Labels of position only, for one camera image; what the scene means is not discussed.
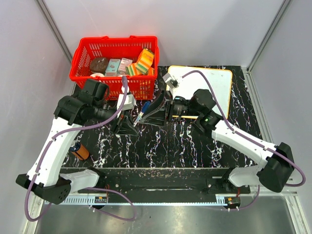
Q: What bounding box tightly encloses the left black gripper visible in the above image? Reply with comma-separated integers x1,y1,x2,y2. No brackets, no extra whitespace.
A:
93,101,139,135

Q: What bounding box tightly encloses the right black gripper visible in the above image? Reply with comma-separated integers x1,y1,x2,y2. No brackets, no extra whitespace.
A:
139,88,201,127

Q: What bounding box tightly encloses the blue capped whiteboard marker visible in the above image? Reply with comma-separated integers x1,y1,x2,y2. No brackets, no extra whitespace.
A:
133,101,151,127

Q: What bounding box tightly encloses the white whiteboard with orange frame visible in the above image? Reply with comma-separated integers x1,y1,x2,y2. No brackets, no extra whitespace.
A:
168,66,233,117

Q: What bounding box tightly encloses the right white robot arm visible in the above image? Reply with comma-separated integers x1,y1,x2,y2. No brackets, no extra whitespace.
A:
140,89,294,193

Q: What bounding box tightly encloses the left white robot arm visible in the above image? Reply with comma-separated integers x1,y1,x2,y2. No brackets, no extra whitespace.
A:
16,76,130,205

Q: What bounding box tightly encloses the orange cylindrical bottle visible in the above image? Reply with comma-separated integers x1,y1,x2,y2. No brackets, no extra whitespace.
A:
69,142,90,161

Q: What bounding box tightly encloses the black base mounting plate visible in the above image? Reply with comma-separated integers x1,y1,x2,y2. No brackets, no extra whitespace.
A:
70,167,252,204

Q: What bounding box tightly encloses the orange juice carton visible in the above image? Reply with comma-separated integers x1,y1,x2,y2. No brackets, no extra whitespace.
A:
137,48,154,68

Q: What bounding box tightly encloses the teal small box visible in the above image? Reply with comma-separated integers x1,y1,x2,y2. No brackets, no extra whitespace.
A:
104,58,121,77

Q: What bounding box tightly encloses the white round cup lid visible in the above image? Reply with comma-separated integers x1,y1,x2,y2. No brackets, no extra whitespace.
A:
91,73,105,78

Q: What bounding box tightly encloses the pink white small box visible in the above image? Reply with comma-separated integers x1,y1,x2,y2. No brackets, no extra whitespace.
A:
117,58,133,75

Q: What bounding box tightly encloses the brown round bread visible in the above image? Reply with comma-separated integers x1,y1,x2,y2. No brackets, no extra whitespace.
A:
89,57,109,73

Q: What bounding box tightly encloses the red plastic shopping basket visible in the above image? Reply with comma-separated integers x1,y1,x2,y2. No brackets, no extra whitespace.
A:
69,36,160,101

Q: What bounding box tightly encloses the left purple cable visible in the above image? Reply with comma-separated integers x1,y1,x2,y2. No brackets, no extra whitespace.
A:
24,75,138,222

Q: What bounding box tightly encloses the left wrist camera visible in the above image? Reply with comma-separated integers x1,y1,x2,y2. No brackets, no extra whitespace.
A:
117,94,136,111

